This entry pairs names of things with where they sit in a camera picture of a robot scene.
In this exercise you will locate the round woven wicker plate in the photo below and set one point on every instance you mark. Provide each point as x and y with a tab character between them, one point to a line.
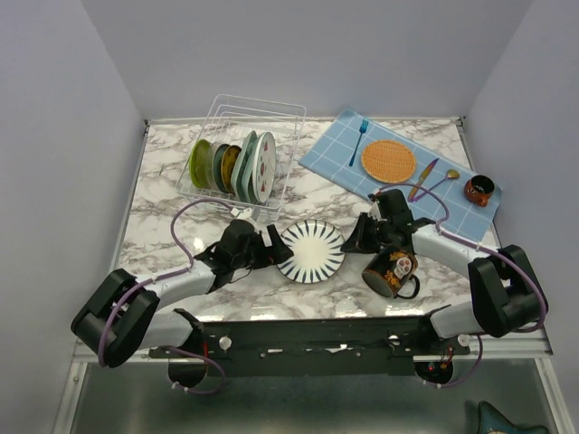
388	161

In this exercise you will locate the clear textured glass plate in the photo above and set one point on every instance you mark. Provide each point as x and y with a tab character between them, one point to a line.
211	157

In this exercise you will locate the blue metal fork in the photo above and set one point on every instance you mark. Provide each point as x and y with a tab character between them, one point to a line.
362	130

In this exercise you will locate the white wire dish rack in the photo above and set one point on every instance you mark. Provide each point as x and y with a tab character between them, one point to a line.
229	121

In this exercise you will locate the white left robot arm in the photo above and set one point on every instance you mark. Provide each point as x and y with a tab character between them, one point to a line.
115	321

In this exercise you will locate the yellow patterned round plate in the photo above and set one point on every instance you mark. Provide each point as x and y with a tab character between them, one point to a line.
227	165

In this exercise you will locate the iridescent rainbow knife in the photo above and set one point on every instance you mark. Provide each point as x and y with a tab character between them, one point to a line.
422	177

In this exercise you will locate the blue floral ceramic plate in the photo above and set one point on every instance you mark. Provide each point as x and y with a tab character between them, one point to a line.
218	168

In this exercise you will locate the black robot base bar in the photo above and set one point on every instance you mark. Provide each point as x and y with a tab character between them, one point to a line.
359	345

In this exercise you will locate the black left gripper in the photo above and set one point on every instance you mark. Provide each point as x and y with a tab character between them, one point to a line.
270	256

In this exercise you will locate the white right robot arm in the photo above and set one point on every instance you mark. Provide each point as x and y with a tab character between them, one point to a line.
505	296

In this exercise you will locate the lime green round plate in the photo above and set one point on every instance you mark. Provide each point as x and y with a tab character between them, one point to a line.
198	164

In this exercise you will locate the blue checked cloth mat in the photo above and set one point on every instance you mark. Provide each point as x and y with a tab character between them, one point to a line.
435	189

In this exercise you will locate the blue striped white plate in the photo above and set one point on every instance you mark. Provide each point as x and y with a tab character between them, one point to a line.
317	254

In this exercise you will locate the white watermelon round plate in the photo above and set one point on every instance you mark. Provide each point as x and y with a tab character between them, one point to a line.
264	167

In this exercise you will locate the small brown clay cup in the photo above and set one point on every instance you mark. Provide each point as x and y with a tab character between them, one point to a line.
479	189

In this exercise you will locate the dark teal star object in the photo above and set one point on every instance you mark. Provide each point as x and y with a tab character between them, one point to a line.
491	420

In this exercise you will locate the teal square ceramic plate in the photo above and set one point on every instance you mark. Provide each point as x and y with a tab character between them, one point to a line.
240	164

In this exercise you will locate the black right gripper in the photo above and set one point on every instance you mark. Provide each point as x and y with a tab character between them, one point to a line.
357	240

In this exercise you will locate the black skull pattern mug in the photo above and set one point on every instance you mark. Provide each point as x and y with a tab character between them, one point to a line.
389	271

